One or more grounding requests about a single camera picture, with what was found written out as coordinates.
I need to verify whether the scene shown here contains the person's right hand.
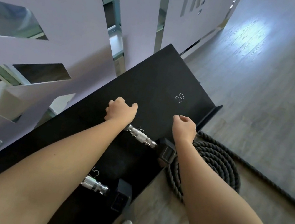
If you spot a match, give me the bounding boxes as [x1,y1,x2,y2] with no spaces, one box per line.
[169,114,200,147]

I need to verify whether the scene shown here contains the coiled black battle rope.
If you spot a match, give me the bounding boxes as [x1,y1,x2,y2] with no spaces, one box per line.
[159,126,295,224]

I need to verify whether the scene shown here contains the black dumbbell rack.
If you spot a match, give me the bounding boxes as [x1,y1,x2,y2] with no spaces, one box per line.
[0,15,232,224]

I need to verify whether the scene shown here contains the person's left forearm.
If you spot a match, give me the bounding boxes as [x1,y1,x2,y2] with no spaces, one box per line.
[0,98,132,224]

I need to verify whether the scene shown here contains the black hex dumbbell chrome handle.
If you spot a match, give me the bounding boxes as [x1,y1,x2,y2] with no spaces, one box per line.
[118,123,181,170]
[77,173,135,215]

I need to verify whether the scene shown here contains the person's right forearm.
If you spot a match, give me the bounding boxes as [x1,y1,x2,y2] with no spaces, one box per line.
[160,136,295,224]

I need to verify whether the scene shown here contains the person's left hand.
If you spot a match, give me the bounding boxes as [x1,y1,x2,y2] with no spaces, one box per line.
[103,95,140,128]

